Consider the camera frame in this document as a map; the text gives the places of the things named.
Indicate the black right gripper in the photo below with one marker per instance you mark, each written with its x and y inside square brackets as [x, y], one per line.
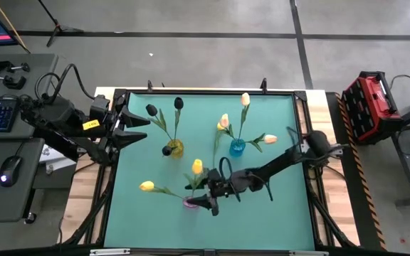
[223, 186]

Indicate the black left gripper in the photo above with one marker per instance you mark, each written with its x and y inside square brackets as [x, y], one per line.
[110, 124]

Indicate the black artificial tulip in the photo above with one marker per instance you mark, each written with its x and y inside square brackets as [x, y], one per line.
[178, 103]
[166, 151]
[151, 110]

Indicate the yellow artificial tulip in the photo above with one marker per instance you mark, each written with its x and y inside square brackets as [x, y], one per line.
[197, 166]
[147, 186]

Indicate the peach artificial tulip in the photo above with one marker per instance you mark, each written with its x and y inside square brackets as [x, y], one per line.
[245, 99]
[224, 119]
[270, 139]

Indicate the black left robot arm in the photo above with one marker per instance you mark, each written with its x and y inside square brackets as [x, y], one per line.
[59, 117]

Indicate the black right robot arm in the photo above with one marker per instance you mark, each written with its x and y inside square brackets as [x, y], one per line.
[279, 161]

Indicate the pink ribbed glass vase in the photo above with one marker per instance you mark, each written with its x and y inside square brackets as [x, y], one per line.
[189, 206]

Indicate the yellow glass vase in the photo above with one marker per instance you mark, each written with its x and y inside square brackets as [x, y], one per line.
[177, 145]

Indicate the blue glass vase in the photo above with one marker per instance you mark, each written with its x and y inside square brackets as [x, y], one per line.
[237, 148]

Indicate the black table clamp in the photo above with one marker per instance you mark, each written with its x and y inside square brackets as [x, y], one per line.
[263, 84]
[149, 85]

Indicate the teal table mat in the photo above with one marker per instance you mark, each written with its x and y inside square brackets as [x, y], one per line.
[148, 227]

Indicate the black tripod stand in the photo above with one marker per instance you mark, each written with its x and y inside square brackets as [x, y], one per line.
[57, 28]

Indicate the black computer mouse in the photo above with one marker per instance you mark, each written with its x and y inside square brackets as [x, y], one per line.
[10, 170]

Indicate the black C-clamp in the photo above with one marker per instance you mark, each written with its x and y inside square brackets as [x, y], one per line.
[7, 81]
[9, 66]

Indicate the light wooden table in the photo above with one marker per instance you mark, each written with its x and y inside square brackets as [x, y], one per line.
[320, 110]

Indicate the grey computer desk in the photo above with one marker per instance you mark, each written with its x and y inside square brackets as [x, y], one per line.
[5, 199]

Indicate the red black tool case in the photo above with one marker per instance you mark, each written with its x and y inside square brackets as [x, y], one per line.
[368, 106]

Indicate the white metal bracket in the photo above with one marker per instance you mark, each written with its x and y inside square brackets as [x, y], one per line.
[109, 252]
[308, 253]

